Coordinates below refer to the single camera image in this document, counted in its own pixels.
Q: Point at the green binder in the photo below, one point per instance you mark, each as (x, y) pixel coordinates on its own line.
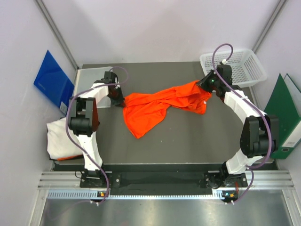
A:
(285, 103)

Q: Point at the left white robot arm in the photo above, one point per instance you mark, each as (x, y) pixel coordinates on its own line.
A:
(82, 124)

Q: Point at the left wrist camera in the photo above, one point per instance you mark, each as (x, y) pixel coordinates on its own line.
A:
(110, 77)

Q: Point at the orange t-shirt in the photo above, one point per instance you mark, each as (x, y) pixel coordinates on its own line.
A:
(145, 111)

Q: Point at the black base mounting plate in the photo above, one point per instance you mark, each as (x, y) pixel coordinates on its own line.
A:
(148, 180)

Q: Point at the white plastic basket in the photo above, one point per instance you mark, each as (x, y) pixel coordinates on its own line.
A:
(247, 70)

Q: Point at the translucent plastic sheet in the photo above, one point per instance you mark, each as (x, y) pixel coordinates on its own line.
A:
(85, 80)

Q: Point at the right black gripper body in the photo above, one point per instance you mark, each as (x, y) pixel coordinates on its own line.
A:
(212, 83)

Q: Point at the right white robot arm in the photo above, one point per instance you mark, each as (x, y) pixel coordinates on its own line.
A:
(260, 133)

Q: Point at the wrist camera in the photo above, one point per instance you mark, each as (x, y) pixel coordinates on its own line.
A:
(226, 72)
(110, 77)

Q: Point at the white folded t-shirt stack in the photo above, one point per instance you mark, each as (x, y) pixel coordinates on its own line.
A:
(60, 147)

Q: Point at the blue folder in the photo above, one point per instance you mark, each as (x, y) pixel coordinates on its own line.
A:
(54, 83)

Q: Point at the aluminium rail frame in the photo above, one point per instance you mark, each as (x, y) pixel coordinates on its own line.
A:
(267, 198)

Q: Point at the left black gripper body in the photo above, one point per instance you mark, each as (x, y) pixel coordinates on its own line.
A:
(117, 93)

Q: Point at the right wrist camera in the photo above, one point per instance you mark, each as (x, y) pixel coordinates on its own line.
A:
(226, 72)

